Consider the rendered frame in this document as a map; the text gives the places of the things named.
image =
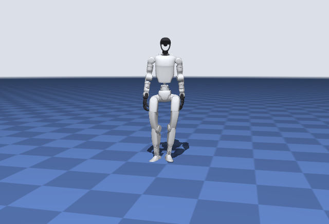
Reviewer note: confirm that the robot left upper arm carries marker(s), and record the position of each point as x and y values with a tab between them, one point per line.
179	76

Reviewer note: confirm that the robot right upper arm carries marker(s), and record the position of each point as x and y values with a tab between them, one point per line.
150	65

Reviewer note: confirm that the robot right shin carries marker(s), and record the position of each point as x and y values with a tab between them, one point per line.
156	141

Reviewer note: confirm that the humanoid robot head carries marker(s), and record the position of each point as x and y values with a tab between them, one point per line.
165	42

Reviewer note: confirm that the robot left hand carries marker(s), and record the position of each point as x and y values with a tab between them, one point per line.
182	100

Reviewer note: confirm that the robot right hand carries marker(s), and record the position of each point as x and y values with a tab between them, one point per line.
145	105

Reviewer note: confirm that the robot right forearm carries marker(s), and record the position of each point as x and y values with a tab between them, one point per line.
146	86

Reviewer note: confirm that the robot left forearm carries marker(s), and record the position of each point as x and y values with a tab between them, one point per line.
181	87

